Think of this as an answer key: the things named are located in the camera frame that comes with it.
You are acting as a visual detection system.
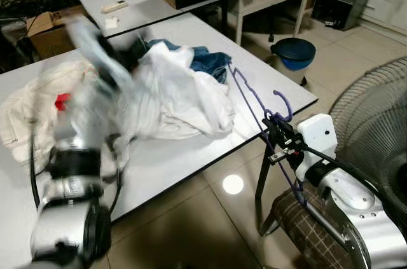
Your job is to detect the black amplifier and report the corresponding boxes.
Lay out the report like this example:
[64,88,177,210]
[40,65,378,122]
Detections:
[312,0,371,32]

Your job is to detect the grey bin blue lid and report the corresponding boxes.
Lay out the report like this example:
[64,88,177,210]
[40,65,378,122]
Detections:
[270,38,317,86]

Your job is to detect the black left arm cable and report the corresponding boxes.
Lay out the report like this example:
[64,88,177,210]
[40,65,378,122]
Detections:
[28,120,43,209]

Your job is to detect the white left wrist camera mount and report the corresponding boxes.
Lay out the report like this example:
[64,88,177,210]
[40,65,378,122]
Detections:
[66,17,121,82]

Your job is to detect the white t-shirt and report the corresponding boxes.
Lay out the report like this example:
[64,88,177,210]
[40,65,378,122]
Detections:
[118,40,237,142]

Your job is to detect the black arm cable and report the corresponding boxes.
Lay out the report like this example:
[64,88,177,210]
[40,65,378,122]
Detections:
[28,120,43,209]
[300,145,407,231]

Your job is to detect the white remote control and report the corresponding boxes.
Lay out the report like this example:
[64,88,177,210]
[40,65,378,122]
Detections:
[100,0,129,15]

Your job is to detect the black standing fan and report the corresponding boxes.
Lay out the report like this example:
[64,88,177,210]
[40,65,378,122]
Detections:
[328,56,407,219]

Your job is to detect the blue jeans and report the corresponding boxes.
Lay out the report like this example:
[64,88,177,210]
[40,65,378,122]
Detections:
[145,38,233,85]

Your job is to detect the brown plaid chair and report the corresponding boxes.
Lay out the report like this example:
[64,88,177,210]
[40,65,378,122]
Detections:
[258,186,357,269]

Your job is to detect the small white table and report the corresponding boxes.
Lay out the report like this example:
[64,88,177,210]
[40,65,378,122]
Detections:
[72,0,242,39]

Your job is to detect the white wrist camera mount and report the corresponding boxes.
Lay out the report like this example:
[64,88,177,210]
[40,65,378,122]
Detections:
[294,113,339,184]
[66,17,121,82]

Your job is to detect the crumpled red shirt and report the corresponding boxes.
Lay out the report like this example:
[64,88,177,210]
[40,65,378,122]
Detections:
[54,93,72,113]

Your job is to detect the purple plastic hanger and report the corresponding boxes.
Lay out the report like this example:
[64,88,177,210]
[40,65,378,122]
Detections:
[228,66,307,206]

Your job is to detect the cardboard box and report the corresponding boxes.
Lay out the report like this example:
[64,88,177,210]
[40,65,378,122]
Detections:
[25,5,88,60]

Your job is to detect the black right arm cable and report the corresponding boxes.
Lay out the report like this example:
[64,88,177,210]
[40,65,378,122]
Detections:
[300,145,407,231]

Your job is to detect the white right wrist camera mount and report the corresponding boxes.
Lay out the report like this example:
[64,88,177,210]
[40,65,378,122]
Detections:
[294,113,339,184]

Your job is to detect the small white paper card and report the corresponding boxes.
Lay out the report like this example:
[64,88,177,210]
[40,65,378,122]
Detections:
[104,17,120,31]

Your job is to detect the white table black legs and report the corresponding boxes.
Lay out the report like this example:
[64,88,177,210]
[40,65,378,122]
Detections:
[0,11,319,269]

